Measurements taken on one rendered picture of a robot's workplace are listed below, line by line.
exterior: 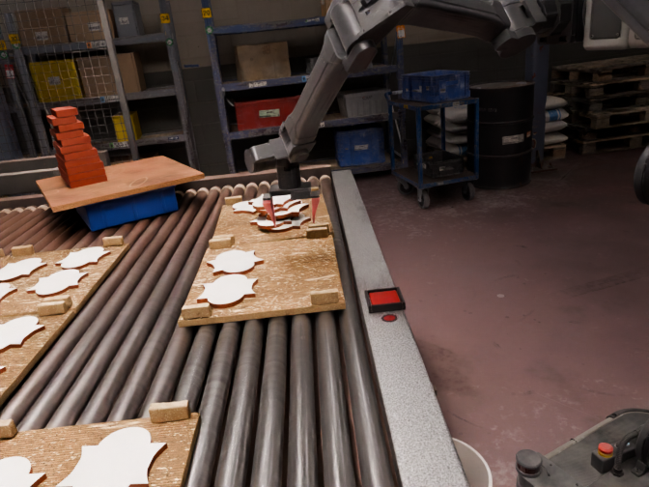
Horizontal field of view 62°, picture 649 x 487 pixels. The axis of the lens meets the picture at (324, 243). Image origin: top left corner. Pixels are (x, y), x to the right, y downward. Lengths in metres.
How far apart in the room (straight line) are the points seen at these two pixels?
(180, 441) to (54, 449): 0.19
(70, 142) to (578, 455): 1.90
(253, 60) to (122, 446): 4.85
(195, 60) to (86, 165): 4.10
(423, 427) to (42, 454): 0.55
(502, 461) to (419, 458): 1.36
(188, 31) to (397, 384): 5.43
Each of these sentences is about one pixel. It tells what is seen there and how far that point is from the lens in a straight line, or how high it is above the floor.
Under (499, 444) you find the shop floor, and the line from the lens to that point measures 2.20.
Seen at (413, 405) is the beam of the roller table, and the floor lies 0.92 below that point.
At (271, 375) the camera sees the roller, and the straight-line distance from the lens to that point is 0.96.
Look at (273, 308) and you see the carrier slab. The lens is 1.14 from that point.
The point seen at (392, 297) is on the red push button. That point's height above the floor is 0.93.
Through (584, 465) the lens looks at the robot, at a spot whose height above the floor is 0.24.
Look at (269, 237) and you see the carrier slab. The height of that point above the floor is 0.94.
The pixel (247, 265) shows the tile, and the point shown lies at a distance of 1.34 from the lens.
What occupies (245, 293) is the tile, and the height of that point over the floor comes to 0.95.
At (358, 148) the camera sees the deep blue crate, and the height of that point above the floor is 0.32.
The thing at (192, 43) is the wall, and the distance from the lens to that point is 6.08.
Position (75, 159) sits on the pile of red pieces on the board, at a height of 1.13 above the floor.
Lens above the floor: 1.46
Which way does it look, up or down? 21 degrees down
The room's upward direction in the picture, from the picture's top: 6 degrees counter-clockwise
